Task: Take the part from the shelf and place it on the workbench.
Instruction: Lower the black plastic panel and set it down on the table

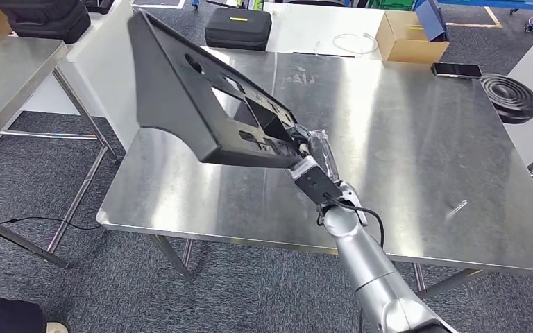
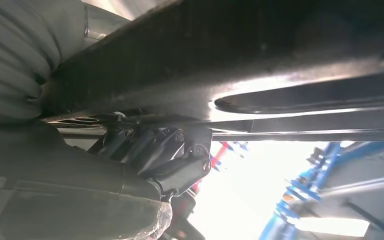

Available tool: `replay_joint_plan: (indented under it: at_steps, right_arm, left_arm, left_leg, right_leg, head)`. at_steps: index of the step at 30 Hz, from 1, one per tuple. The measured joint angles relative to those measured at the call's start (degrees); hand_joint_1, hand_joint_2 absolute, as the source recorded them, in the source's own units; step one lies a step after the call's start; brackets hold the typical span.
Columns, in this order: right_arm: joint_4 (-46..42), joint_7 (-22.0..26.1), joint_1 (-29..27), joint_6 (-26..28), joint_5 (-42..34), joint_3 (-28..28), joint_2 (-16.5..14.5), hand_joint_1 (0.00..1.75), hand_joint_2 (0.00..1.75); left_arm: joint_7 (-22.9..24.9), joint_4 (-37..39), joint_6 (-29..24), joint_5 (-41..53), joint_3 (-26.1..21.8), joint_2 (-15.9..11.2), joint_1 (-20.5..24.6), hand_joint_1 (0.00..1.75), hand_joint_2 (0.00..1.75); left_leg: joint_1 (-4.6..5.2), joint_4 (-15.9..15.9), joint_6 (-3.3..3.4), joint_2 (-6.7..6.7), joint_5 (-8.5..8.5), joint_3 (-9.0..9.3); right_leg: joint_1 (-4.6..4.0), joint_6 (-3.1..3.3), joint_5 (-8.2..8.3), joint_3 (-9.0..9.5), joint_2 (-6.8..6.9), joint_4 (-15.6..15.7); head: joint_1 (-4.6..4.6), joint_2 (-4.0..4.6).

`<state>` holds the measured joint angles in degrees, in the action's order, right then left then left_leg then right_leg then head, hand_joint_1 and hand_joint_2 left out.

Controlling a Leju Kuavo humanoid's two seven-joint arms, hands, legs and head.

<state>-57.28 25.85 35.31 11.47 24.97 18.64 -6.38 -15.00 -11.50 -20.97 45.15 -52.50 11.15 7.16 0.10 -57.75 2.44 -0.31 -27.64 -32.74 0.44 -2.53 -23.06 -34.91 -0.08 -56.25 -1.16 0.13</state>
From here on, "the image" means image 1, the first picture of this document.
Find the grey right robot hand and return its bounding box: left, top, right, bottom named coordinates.
left=289, top=123, right=342, bottom=184

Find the black plastic mounting plate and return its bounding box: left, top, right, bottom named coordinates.
left=127, top=9, right=305, bottom=170

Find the steel workbench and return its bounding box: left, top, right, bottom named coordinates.
left=96, top=46, right=533, bottom=300

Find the blue metal shelf rack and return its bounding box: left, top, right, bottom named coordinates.
left=435, top=0, right=533, bottom=35

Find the white table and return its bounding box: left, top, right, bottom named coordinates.
left=263, top=2, right=388, bottom=61

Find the open cardboard box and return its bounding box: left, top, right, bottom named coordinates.
left=375, top=10, right=451, bottom=65

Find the black zip case yellow label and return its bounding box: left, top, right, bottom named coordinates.
left=205, top=8, right=273, bottom=52

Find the black smartphone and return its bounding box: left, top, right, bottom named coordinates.
left=430, top=62, right=483, bottom=80

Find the green plastic crate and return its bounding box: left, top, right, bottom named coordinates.
left=367, top=0, right=417, bottom=12

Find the blue cardboard sheet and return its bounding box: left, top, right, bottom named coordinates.
left=413, top=0, right=450, bottom=43

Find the black ribbed round disc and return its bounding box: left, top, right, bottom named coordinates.
left=479, top=73, right=533, bottom=126

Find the large black carry case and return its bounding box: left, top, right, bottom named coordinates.
left=0, top=0, right=92, bottom=45

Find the person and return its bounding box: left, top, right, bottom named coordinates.
left=0, top=292, right=70, bottom=333

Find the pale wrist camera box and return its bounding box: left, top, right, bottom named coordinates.
left=288, top=155, right=344, bottom=207

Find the black camera cable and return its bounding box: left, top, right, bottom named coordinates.
left=316, top=193, right=386, bottom=333

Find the white coiled cable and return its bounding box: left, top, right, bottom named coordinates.
left=331, top=32, right=380, bottom=58

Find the black floor cable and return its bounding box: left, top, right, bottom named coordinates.
left=0, top=215, right=103, bottom=232

